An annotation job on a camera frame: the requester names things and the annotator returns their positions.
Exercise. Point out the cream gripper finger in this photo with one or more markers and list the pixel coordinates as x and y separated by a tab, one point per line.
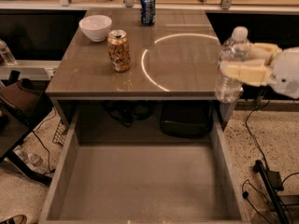
251	75
267	51

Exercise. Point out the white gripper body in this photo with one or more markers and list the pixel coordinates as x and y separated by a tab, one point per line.
286	71

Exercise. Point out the clear plastic water bottle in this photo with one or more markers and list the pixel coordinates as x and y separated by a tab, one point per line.
235	49

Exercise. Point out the grey open top drawer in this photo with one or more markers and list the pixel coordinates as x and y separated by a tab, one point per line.
108	174

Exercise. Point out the plastic bottle on floor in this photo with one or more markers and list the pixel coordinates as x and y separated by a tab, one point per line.
34	161

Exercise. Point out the clear bottle on left shelf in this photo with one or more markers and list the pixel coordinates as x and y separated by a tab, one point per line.
6	54

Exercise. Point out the grey cabinet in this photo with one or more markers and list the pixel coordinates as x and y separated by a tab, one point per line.
174	59

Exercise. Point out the black stand on right floor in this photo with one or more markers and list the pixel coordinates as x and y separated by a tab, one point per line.
283	205

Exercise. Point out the blue soda can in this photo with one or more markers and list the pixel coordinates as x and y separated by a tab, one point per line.
147	12

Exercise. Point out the gold soda can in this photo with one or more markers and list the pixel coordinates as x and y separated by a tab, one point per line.
118	50

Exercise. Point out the white ceramic bowl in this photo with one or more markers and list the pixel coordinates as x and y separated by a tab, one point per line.
96	27

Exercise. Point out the dark brown chair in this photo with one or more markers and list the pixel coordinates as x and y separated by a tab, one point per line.
23	107

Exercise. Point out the wire mesh basket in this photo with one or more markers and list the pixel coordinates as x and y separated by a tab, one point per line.
60	134

